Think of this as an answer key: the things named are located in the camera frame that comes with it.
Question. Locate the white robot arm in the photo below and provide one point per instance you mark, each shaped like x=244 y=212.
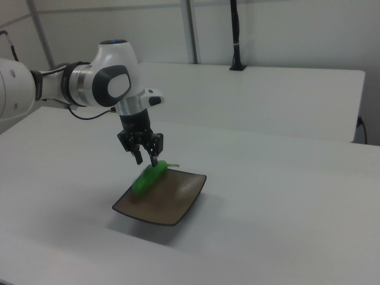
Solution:
x=115 y=59

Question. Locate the brown square ceramic plate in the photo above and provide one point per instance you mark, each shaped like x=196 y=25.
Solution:
x=166 y=203

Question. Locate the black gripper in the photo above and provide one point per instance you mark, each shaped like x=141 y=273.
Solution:
x=135 y=121

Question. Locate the white side table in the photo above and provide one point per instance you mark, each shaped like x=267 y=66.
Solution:
x=267 y=98

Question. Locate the green chili pepper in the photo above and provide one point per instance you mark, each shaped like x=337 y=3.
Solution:
x=145 y=179

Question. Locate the black pole with white band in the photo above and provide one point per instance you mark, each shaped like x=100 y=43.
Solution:
x=236 y=29

